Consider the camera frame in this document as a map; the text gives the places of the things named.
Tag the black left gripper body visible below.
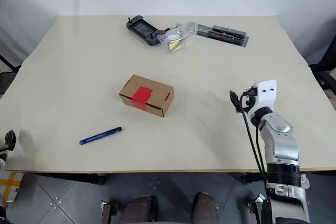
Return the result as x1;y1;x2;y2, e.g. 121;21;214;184
0;142;13;156

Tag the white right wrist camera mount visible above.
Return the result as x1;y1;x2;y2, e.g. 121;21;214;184
248;79;278;120

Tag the yellow paper card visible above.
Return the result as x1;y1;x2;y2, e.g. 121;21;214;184
169;40;184;52

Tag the black handheld game controller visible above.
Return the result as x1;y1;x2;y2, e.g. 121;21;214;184
125;15;167;47

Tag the black stand leg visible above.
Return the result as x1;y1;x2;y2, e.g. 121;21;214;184
0;54;23;95

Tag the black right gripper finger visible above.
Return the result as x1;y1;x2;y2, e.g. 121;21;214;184
229;90;241;111

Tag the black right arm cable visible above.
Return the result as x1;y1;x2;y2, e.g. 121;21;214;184
240;89;268;184

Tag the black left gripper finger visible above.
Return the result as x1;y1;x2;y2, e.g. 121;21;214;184
5;130;17;152

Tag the black table frame foot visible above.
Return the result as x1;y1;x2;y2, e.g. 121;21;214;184
240;172;266;185

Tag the brown cardboard box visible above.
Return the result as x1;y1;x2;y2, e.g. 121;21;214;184
118;74;175;118

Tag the white box with yellow tape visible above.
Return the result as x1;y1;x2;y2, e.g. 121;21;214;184
0;170;21;203

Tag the black plastic packaging tray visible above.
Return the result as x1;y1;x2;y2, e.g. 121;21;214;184
195;22;250;49

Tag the black chair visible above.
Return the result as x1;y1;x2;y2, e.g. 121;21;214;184
307;42;336;94

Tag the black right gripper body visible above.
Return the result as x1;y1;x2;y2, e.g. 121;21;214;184
239;83;260;114

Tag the red adhesive tape strip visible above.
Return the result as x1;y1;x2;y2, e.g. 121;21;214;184
131;86;154;112

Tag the black table frame bar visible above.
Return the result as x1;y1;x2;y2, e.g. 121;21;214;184
24;172;107;186

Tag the dark brown rounded shape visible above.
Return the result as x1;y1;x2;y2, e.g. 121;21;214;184
122;195;159;224
193;192;220;224

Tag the clear plastic bag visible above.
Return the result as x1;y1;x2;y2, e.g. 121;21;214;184
157;20;198;54

